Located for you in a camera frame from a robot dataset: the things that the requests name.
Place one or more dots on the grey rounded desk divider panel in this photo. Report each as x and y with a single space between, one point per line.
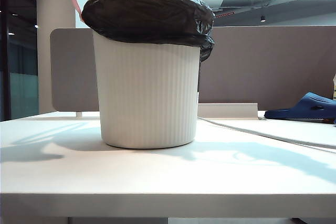
73 72

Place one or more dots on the small black ceiling spotlight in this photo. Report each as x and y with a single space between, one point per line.
263 19

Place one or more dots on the white divider support post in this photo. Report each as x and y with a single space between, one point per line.
79 114

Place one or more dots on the white ribbed plastic trash can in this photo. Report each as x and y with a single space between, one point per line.
147 98

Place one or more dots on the dark blue rubber slipper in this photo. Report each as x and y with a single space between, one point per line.
309 108

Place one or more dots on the yellow white package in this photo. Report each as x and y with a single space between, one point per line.
335 90

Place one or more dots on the black glass door frame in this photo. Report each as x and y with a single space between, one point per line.
7 90

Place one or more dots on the black plastic garbage bag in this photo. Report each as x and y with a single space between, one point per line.
147 14

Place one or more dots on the red ceiling sign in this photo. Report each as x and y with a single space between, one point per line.
225 14

